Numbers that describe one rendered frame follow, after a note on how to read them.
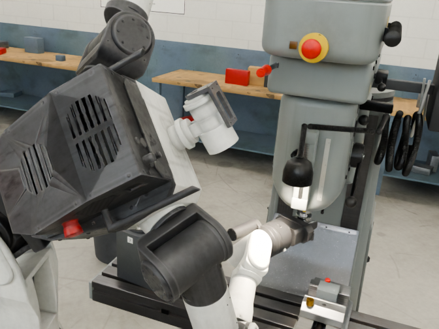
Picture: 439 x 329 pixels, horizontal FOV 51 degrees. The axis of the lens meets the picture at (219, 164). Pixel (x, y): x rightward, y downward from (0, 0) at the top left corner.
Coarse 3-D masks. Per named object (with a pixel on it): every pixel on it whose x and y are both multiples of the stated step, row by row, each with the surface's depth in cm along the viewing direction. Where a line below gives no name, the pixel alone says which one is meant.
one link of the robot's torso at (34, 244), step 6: (0, 192) 89; (0, 198) 89; (0, 204) 90; (0, 210) 90; (6, 216) 91; (24, 234) 92; (30, 240) 92; (36, 240) 92; (42, 240) 93; (24, 246) 97; (30, 246) 93; (36, 246) 92; (42, 246) 92; (18, 252) 96; (24, 252) 97; (36, 252) 93
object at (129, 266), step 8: (120, 232) 153; (128, 232) 152; (136, 232) 152; (120, 240) 154; (128, 240) 152; (136, 240) 151; (120, 248) 155; (128, 248) 154; (136, 248) 152; (120, 256) 157; (128, 256) 155; (136, 256) 153; (120, 264) 158; (128, 264) 156; (136, 264) 154; (120, 272) 159; (128, 272) 157; (136, 272) 155; (128, 280) 158; (136, 280) 156; (144, 280) 154
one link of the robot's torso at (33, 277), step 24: (0, 240) 91; (0, 264) 92; (24, 264) 103; (48, 264) 107; (0, 288) 95; (24, 288) 95; (48, 288) 109; (0, 312) 101; (24, 312) 100; (48, 312) 111
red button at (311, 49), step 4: (308, 40) 93; (312, 40) 93; (316, 40) 93; (304, 44) 94; (308, 44) 93; (312, 44) 93; (316, 44) 93; (320, 44) 93; (304, 48) 94; (308, 48) 93; (312, 48) 93; (316, 48) 93; (320, 48) 93; (304, 52) 94; (308, 52) 94; (312, 52) 93; (316, 52) 93; (320, 52) 94; (304, 56) 95; (308, 56) 94; (312, 56) 94; (316, 56) 94
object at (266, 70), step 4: (272, 64) 108; (276, 64) 110; (260, 68) 99; (264, 68) 100; (268, 68) 102; (272, 68) 106; (256, 72) 99; (260, 72) 99; (264, 72) 99; (268, 72) 102; (260, 76) 99
